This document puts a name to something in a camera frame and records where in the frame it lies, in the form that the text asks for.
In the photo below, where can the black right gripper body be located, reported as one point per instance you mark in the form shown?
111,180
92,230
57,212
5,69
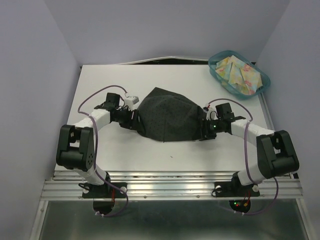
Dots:
210,127

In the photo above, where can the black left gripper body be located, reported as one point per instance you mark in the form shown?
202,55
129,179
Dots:
124,118

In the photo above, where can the dark dotted skirt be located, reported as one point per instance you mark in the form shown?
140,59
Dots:
166,116

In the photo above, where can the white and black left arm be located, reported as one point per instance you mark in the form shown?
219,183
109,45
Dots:
77,143

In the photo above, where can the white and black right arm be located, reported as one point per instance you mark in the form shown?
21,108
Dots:
267,153

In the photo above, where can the teal plastic basket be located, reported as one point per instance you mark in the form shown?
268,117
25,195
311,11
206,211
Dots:
221,55

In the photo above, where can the pastel floral skirt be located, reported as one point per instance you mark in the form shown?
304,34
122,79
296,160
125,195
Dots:
238,76

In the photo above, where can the metal lower shelf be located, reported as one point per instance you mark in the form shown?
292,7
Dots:
169,220

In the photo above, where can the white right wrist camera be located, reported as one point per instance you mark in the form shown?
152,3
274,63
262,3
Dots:
210,113

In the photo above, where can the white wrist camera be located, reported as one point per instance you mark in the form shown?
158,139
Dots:
210,113
130,101

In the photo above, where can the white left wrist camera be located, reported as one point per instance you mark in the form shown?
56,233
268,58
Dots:
130,101

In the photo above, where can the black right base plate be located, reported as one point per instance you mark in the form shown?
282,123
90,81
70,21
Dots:
226,189

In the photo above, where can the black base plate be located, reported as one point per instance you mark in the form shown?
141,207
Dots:
226,189
90,191

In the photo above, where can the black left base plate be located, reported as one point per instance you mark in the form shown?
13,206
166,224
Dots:
90,191

